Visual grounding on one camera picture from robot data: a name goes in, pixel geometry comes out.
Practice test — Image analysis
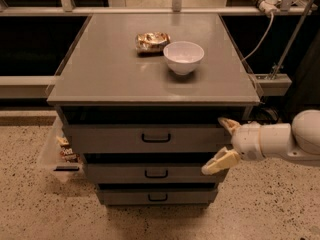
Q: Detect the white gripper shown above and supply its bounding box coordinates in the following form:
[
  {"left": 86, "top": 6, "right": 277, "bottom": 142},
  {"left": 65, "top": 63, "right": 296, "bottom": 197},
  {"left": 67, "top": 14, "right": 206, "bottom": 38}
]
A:
[{"left": 201, "top": 117, "right": 265, "bottom": 175}]

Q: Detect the grey top drawer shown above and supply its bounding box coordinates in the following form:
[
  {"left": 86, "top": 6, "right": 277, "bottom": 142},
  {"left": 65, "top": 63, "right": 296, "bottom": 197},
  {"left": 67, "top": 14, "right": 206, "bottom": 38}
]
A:
[{"left": 63, "top": 124, "right": 232, "bottom": 154}]

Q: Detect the grey drawer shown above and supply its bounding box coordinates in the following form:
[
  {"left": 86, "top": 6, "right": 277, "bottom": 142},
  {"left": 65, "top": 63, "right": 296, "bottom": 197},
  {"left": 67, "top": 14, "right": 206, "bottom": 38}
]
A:
[
  {"left": 97, "top": 189, "right": 218, "bottom": 206},
  {"left": 84, "top": 163, "right": 228, "bottom": 184},
  {"left": 63, "top": 124, "right": 232, "bottom": 154}
]

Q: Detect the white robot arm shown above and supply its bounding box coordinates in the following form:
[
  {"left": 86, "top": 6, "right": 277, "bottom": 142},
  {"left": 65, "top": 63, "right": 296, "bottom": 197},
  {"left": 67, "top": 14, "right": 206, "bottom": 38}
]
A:
[{"left": 201, "top": 110, "right": 320, "bottom": 175}]

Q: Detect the grey drawer cabinet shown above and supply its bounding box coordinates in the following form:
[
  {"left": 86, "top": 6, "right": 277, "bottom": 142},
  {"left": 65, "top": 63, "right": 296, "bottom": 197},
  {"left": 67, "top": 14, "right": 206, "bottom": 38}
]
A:
[{"left": 48, "top": 14, "right": 259, "bottom": 192}]

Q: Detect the grey bottom drawer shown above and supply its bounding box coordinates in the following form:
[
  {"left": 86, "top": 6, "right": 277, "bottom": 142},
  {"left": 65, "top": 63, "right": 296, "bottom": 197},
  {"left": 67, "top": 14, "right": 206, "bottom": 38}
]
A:
[{"left": 97, "top": 189, "right": 218, "bottom": 206}]

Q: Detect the grey middle drawer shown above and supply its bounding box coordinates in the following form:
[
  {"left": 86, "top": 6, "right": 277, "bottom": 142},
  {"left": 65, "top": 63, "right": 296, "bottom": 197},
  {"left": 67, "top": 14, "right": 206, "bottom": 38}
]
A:
[{"left": 84, "top": 163, "right": 228, "bottom": 184}]

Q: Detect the white ceramic bowl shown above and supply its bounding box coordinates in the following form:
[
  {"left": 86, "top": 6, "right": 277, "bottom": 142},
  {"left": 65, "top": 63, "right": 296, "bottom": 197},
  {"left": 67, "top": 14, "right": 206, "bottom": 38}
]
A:
[{"left": 163, "top": 41, "right": 205, "bottom": 75}]

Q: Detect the crumpled gold snack bag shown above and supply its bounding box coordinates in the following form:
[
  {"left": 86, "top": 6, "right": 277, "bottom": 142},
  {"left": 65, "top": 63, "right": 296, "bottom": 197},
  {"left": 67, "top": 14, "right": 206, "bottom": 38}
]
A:
[{"left": 135, "top": 32, "right": 170, "bottom": 54}]

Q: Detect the white power strip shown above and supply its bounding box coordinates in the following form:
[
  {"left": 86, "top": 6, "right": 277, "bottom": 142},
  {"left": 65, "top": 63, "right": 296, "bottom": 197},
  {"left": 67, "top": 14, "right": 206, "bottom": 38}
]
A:
[{"left": 252, "top": 0, "right": 281, "bottom": 15}]

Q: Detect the clear plastic storage bin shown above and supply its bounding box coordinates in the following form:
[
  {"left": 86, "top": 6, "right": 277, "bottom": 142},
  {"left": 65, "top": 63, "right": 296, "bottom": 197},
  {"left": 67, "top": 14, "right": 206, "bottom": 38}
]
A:
[{"left": 37, "top": 118, "right": 85, "bottom": 183}]

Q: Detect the diagonal metal rod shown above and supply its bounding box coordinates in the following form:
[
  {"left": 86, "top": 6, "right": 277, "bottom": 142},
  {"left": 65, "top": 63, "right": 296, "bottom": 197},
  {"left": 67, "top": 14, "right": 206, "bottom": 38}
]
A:
[{"left": 267, "top": 0, "right": 315, "bottom": 80}]

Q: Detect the grey metal rail frame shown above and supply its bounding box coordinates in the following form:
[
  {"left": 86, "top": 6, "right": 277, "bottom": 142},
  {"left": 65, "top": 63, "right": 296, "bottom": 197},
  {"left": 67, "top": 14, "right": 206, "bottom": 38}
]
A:
[{"left": 0, "top": 0, "right": 316, "bottom": 99}]

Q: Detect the white power cable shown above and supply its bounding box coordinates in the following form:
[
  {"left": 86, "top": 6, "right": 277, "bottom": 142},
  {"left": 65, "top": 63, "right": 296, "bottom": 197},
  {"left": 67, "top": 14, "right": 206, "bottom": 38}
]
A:
[{"left": 241, "top": 11, "right": 275, "bottom": 63}]

